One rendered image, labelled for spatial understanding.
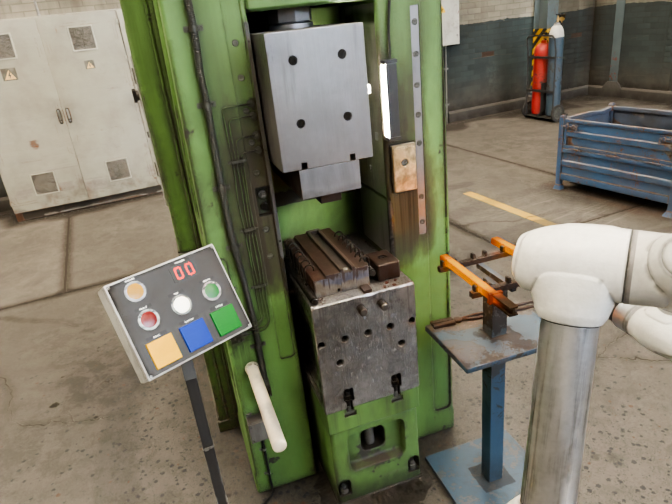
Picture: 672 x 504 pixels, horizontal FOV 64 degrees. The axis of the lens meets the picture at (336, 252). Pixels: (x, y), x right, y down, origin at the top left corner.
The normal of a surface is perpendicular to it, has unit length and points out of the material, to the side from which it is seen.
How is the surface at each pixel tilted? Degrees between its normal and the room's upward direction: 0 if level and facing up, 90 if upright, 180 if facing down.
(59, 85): 90
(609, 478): 0
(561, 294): 76
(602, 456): 0
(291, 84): 90
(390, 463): 89
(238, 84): 90
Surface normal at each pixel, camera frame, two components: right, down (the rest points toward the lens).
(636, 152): -0.86, 0.27
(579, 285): -0.42, 0.19
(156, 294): 0.55, -0.26
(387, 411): 0.33, 0.35
